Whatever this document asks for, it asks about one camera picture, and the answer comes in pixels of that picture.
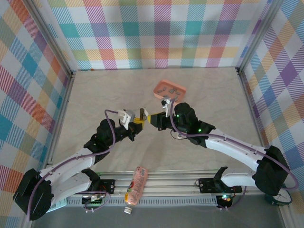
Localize slotted grey cable duct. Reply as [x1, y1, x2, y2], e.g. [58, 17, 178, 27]
[66, 198, 219, 207]

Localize teal alarm clock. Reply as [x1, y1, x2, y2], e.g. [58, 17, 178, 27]
[266, 187, 293, 206]

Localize aluminium mounting rail beam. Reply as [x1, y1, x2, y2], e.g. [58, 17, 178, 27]
[47, 169, 257, 198]

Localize teal calculator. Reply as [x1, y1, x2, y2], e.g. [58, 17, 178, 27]
[48, 198, 67, 213]

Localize aluminium table side rail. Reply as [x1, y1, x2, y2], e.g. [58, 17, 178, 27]
[44, 70, 76, 167]
[235, 67, 268, 148]

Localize pink drink bottle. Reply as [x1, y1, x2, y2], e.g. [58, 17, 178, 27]
[123, 166, 150, 215]

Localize black controller board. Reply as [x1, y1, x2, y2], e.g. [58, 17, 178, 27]
[81, 193, 107, 205]
[216, 193, 235, 206]

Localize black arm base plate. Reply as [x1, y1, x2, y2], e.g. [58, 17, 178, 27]
[96, 178, 116, 194]
[198, 177, 243, 194]

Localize aluminium frame post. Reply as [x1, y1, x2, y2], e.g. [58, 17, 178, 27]
[25, 0, 74, 76]
[236, 0, 285, 72]

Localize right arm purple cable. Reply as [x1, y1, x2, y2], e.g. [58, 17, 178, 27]
[169, 99, 299, 211]

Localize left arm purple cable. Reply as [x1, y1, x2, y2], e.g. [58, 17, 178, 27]
[26, 109, 121, 221]

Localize pink plastic tray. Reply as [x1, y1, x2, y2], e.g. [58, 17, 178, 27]
[153, 79, 187, 105]

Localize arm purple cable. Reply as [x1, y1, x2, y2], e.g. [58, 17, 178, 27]
[26, 109, 121, 221]
[169, 99, 299, 211]

